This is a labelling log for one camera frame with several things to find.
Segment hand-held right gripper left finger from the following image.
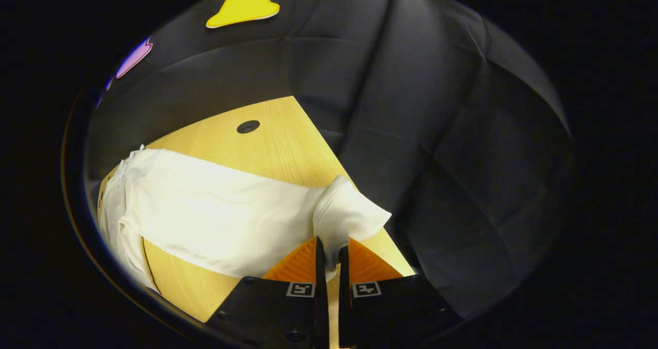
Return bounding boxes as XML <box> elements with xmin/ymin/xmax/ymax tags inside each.
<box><xmin>205</xmin><ymin>236</ymin><xmax>330</xmax><ymax>349</ymax></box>

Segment cream white hoodie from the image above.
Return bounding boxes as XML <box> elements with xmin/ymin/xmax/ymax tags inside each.
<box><xmin>98</xmin><ymin>144</ymin><xmax>392</xmax><ymax>290</ymax></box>

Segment black backdrop cloth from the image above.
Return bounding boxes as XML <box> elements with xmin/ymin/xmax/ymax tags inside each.
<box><xmin>85</xmin><ymin>0</ymin><xmax>574</xmax><ymax>319</ymax></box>

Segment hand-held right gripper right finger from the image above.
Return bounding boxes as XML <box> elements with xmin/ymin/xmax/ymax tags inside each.
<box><xmin>338</xmin><ymin>237</ymin><xmax>463</xmax><ymax>348</ymax></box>

